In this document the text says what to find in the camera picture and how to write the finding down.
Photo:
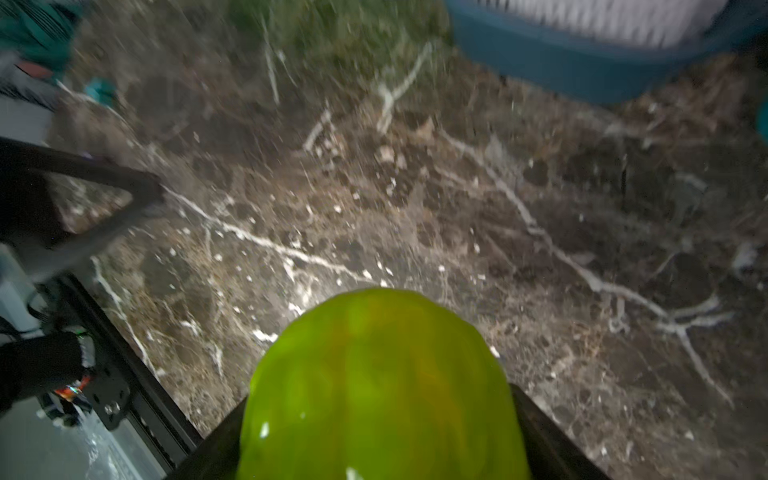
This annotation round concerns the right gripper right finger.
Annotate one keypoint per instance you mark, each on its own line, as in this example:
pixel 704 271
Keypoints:
pixel 550 453

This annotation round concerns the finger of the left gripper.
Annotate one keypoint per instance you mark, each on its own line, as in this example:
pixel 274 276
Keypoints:
pixel 29 220

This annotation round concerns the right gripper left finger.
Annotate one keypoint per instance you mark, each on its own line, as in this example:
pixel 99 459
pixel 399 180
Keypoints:
pixel 214 457

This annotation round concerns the custard apple green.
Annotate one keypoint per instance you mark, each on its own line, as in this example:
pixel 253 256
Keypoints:
pixel 380 384

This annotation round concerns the grey bin of foam nets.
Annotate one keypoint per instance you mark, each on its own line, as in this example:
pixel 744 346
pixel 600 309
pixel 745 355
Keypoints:
pixel 586 69

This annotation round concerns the small teal object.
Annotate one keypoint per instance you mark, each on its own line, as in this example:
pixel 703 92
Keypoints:
pixel 101 91

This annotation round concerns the black front frame rail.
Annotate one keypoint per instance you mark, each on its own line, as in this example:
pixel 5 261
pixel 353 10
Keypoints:
pixel 122 388

